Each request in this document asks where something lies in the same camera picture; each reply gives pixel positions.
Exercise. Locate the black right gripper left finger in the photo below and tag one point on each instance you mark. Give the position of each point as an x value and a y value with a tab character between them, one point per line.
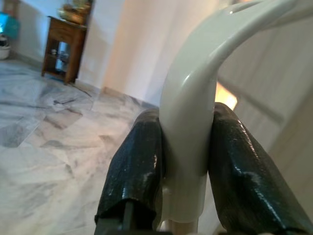
132	171

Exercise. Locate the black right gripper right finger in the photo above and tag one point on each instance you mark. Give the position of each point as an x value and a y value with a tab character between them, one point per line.
244	183

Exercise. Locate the golden ornament bowl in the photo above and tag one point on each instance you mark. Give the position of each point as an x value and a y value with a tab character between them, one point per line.
73	12

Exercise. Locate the white basket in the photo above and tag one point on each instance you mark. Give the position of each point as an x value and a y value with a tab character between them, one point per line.
4	52

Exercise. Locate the teal box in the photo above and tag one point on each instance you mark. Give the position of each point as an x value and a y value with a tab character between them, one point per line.
11	27

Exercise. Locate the brown wooden side table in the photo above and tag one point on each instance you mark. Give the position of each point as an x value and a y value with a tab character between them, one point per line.
66	31

